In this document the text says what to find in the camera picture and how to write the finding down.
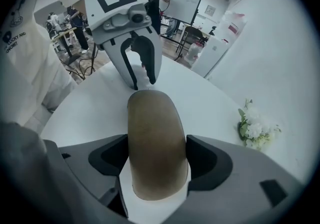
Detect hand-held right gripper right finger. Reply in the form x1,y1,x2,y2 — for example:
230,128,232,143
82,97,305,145
185,134,305,222

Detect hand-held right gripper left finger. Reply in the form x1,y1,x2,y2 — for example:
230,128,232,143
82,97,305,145
42,133,130,219

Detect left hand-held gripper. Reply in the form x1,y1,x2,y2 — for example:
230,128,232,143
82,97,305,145
84,0,163,91

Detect brown glasses case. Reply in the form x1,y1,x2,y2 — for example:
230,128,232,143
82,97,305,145
126,89,190,202

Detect white flower bouquet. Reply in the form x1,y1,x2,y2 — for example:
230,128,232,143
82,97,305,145
236,98,283,151

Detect clear plastic bag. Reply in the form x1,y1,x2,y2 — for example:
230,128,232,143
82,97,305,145
183,42,202,66

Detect black folding chair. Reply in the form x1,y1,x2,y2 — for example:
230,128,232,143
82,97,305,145
175,26,204,61

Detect wooden work table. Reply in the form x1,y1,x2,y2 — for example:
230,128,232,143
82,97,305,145
50,26,81,64

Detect white flat box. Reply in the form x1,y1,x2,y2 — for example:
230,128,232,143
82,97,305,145
190,35,231,78

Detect person's white printed shirt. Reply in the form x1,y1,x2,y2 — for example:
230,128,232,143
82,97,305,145
0,0,79,134

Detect black floor cables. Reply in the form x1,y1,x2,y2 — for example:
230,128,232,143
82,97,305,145
59,42,97,81

